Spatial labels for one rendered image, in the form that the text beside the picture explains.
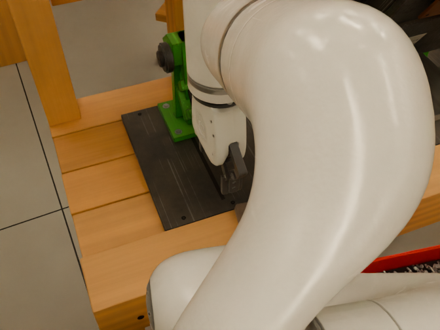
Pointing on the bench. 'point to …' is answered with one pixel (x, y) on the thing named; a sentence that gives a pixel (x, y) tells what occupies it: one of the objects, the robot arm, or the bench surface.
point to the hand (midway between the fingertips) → (220, 165)
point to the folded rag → (239, 210)
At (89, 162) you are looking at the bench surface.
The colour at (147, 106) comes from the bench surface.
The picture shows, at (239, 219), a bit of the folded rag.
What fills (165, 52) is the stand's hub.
